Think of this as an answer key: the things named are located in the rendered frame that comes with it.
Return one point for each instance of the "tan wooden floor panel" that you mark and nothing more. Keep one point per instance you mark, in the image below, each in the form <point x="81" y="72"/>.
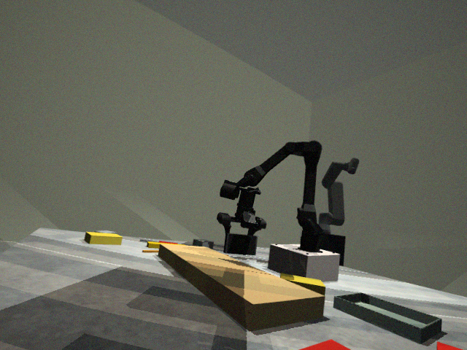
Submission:
<point x="254" y="298"/>

